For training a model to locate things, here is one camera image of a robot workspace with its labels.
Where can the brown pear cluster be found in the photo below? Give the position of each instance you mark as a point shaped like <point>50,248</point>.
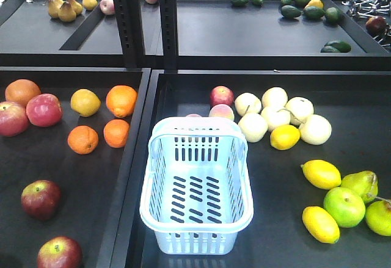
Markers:
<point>68,10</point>

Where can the yellow lemon lower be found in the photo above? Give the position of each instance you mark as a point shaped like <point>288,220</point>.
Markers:
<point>320,224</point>

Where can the pink-red apple right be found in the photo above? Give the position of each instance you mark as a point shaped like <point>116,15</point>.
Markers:
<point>44,110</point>

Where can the pink-red apple left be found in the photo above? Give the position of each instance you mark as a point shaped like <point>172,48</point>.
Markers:
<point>14,119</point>

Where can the yellow round citrus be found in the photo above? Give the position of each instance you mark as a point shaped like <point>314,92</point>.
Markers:
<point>85,102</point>

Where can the yellow lemon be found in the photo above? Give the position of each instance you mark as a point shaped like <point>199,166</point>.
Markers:
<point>320,224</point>
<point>322,174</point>
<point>284,137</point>

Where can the large orange with navel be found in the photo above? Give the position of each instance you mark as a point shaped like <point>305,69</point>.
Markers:
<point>121,100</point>

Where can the light blue plastic basket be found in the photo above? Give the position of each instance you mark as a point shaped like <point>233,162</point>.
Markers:
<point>196,195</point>

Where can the green apple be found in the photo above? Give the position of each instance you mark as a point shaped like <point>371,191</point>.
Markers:
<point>345,206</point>

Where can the dark red apple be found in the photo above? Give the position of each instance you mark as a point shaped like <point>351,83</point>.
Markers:
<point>60,251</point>
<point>40,199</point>

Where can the yellow lemon middle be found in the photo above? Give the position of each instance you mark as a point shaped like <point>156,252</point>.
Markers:
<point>322,174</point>

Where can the dark red apple near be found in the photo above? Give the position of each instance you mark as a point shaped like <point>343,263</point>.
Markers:
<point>60,251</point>

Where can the pink-red apple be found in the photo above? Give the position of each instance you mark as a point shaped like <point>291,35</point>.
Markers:
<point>14,119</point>
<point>44,110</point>

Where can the orange front small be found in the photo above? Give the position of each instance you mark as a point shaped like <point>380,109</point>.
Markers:
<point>82,139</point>

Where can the yellow lemon upper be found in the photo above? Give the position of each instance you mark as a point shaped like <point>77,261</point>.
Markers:
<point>284,137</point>

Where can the dark green avocado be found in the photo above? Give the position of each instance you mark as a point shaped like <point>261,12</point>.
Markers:
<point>290,11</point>

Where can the dark red apple far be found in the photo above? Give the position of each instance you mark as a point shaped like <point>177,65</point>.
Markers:
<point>40,199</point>

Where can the orange beside divider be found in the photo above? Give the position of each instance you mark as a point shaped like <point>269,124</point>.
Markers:
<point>116,133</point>

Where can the green pear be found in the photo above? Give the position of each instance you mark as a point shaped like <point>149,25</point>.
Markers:
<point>364,183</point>

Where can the red apple behind basket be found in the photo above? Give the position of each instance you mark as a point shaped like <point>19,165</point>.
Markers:
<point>221,95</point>

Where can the pale white pear front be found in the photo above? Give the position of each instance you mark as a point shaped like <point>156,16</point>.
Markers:
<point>253,126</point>

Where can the pink peach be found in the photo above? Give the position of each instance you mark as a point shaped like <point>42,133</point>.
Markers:
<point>222,110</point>

